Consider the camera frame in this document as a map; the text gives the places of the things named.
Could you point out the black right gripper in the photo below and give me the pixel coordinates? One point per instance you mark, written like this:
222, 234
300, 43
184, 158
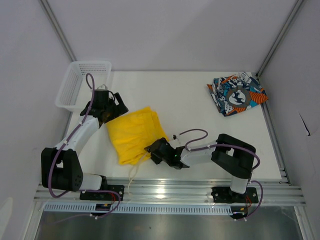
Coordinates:
156, 158

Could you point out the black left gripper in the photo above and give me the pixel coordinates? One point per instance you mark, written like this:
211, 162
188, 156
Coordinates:
119, 109

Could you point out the yellow shorts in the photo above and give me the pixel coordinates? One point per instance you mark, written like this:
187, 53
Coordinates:
131, 133

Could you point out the colourful patterned shorts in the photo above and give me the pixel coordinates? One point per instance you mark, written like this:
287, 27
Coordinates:
236, 93

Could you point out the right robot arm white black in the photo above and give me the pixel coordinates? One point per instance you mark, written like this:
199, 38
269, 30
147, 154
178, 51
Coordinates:
234, 156

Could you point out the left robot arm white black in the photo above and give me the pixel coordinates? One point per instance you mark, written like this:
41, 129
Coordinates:
61, 171

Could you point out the white plastic basket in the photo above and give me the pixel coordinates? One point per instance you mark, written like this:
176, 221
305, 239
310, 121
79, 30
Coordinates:
74, 92

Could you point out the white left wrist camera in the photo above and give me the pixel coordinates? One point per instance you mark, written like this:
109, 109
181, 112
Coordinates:
102, 87

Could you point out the slotted grey cable duct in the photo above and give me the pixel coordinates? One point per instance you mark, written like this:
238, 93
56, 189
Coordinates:
132, 208

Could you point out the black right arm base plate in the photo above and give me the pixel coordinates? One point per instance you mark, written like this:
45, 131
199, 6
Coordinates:
223, 194

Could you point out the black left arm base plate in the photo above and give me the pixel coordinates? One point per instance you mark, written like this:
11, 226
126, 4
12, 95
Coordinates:
105, 195

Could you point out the aluminium mounting rail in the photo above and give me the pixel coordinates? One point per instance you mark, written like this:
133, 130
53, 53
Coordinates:
198, 192

